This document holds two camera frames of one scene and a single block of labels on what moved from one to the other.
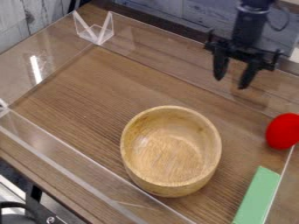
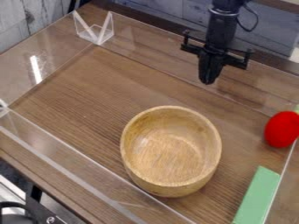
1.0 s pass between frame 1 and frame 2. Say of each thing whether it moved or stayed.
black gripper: moved
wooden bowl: stayed
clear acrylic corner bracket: stayed
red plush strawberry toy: stayed
